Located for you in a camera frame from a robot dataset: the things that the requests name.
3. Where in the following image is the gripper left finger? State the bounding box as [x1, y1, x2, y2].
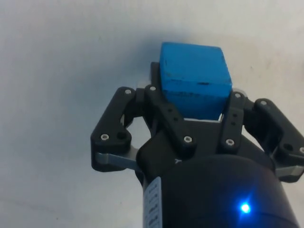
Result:
[90, 61, 198, 173]

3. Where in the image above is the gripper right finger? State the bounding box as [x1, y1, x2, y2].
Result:
[219, 89, 304, 183]

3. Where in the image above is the blue cube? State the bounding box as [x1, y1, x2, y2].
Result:
[159, 42, 233, 122]

